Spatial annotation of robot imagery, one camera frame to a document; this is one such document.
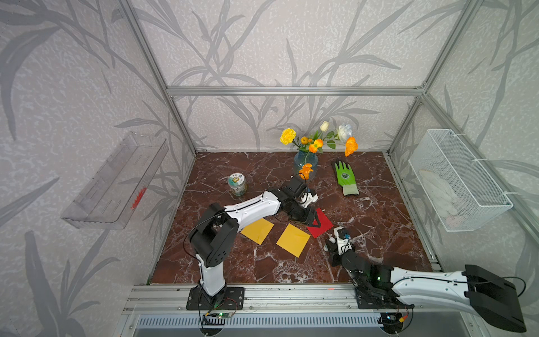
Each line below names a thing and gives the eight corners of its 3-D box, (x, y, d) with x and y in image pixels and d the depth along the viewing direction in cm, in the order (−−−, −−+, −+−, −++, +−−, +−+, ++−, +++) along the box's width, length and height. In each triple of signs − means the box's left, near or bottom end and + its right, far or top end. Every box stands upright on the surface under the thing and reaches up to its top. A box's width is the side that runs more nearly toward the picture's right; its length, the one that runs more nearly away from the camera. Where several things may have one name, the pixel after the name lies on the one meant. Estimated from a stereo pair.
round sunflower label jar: (230, 195, 104) (226, 185, 97) (232, 183, 109) (229, 173, 102) (245, 195, 104) (243, 185, 97) (247, 183, 109) (245, 173, 102)
